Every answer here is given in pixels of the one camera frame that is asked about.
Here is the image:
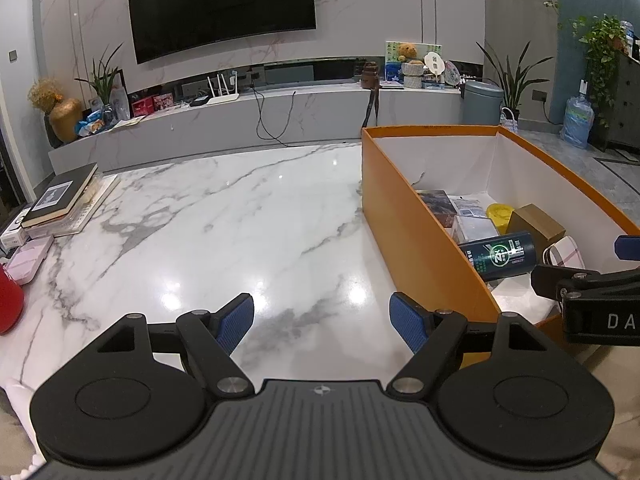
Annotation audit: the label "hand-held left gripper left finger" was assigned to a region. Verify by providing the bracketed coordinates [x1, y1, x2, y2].
[95, 293, 255, 396]

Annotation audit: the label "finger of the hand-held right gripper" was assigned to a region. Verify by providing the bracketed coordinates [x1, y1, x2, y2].
[531, 264, 640, 302]
[614, 234, 640, 262]

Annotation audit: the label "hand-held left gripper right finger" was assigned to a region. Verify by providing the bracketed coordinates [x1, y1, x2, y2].
[386, 292, 553, 396]

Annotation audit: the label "plaid case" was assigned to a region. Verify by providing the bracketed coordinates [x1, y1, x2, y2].
[542, 236, 587, 268]

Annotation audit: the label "dark green can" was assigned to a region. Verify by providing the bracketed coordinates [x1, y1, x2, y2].
[459, 231, 537, 282]

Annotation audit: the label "small brown box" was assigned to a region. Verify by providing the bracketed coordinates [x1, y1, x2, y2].
[507, 203, 567, 246]

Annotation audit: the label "yellow round toy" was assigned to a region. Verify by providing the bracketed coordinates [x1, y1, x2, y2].
[486, 202, 518, 226]

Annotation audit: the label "white printed tube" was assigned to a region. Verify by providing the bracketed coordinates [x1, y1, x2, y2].
[449, 196, 501, 245]

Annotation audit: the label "orange storage box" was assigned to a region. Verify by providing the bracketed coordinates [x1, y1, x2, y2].
[361, 125, 640, 356]

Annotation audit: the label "dark card box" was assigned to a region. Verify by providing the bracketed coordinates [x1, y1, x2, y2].
[416, 189, 457, 228]

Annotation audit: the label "person's beige clothing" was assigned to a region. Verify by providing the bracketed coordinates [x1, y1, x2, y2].
[592, 345, 640, 480]

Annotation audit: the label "large water bottle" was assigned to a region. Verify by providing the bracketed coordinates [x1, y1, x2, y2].
[560, 95, 596, 150]

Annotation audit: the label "grey drawer cabinet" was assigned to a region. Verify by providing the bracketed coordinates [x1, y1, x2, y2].
[602, 52, 640, 153]

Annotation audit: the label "stack of books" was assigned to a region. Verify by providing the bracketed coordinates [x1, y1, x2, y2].
[22, 172, 121, 238]

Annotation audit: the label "grey trash bin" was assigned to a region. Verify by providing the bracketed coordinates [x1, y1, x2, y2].
[462, 80, 506, 127]

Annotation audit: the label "snake plant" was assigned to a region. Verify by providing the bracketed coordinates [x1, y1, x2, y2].
[475, 40, 551, 121]

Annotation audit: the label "ivy plant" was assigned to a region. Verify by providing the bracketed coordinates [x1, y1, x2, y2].
[570, 14, 628, 126]

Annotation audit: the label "pink case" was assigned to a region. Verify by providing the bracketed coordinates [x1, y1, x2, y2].
[4, 235, 55, 285]

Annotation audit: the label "marble television console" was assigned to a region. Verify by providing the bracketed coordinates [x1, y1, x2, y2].
[48, 82, 468, 176]

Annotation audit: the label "black notebook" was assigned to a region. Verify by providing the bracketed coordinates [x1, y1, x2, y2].
[21, 162, 99, 228]

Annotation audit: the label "white router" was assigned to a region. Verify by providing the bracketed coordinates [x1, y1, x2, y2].
[205, 74, 242, 106]

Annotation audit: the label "red object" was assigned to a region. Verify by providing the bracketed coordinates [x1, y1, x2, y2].
[0, 262, 26, 336]

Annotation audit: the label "small white box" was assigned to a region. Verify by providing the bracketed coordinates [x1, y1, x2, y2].
[0, 210, 31, 251]

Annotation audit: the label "blue snack packets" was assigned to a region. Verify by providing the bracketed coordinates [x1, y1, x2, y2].
[75, 110, 107, 136]

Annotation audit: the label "gold vase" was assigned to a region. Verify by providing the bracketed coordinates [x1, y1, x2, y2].
[48, 97, 83, 143]

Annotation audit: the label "teddy bear and picture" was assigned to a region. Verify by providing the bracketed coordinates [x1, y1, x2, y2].
[385, 41, 443, 83]

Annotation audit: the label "green orchid plant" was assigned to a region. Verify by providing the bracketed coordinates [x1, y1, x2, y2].
[75, 42, 124, 121]

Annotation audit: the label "dried flowers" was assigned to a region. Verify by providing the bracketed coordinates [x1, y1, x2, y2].
[27, 77, 63, 113]

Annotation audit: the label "black cable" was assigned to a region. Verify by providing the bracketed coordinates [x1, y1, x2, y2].
[252, 85, 297, 148]

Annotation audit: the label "brown camera bag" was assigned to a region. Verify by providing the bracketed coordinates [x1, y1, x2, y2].
[361, 60, 382, 128]

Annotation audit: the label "black wall television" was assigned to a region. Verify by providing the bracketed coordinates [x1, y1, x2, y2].
[126, 0, 318, 65]

